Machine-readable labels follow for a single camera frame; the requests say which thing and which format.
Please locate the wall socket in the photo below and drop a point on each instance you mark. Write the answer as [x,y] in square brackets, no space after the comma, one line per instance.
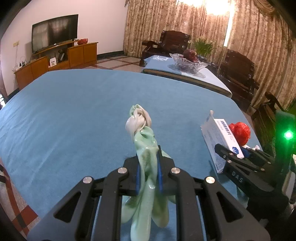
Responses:
[16,43]

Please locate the small white box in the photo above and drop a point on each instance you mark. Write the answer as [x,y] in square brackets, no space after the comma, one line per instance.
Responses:
[53,61]

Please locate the blue and white tablecloth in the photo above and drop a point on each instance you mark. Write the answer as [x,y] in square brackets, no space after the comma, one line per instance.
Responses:
[161,66]

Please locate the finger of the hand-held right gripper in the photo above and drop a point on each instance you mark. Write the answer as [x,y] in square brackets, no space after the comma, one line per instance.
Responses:
[246,153]
[240,171]

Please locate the floral beige curtain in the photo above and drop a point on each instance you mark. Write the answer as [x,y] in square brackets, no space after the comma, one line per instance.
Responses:
[249,34]

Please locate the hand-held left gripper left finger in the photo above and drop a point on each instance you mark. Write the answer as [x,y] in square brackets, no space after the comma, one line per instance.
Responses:
[137,178]

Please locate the draped curtain valance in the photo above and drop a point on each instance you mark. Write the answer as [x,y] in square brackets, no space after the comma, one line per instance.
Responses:
[270,7]

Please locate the small black device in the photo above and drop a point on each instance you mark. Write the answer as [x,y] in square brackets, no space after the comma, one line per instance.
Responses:
[61,56]

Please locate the small red basket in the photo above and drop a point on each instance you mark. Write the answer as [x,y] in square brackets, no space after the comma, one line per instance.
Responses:
[82,41]

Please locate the dark wooden side table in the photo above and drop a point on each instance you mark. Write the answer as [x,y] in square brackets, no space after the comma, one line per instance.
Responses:
[211,62]

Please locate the green rubber glove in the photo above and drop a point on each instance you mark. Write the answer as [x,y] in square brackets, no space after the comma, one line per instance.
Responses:
[145,143]

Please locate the green potted plant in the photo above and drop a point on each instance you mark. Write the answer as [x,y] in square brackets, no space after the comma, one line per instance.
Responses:
[204,46]

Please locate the large blue tablecloth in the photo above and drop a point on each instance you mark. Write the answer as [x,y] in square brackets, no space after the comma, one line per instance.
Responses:
[69,127]

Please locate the power strip with chargers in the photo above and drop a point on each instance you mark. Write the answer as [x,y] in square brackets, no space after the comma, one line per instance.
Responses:
[22,63]

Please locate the glass fruit bowl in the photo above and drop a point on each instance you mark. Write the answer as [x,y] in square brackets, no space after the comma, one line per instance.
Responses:
[185,65]

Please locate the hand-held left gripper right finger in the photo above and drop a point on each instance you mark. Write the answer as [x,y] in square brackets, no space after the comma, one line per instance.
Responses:
[160,178]

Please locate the wooden television cabinet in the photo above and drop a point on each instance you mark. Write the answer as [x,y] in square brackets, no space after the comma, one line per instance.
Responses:
[78,55]

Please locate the dark wooden armchair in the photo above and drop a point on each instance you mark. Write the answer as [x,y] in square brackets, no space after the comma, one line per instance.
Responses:
[238,74]
[161,44]

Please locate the white box with blue print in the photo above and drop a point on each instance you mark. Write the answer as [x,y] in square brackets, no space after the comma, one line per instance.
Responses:
[217,139]

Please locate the flat screen television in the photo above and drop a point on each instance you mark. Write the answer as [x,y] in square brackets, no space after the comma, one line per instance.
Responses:
[54,32]

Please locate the dark wooden sofa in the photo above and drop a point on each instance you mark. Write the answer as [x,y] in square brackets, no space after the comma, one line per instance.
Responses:
[269,103]

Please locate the red crumpled plastic bag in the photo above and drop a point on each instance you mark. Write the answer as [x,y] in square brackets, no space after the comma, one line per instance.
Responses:
[240,133]

